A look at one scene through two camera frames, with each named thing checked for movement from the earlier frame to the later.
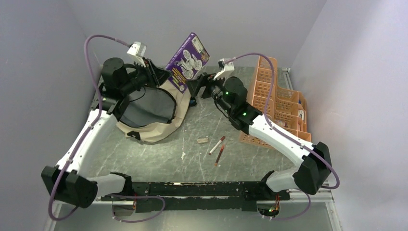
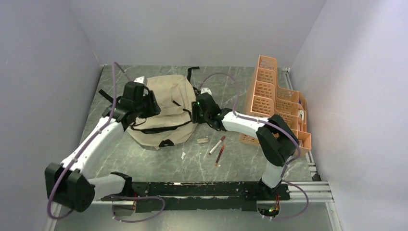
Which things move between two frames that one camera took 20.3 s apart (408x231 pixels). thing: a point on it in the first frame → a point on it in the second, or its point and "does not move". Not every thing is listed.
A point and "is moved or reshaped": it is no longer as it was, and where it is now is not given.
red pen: [219, 156] does not move
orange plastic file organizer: [285, 108] does not move
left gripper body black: [146, 75] → [148, 107]
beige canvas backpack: [152, 114] is moved or reshaped
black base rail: [235, 196] does not move
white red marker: [216, 146] does not move
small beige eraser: [203, 140] does not move
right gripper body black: [207, 80] → [197, 116]
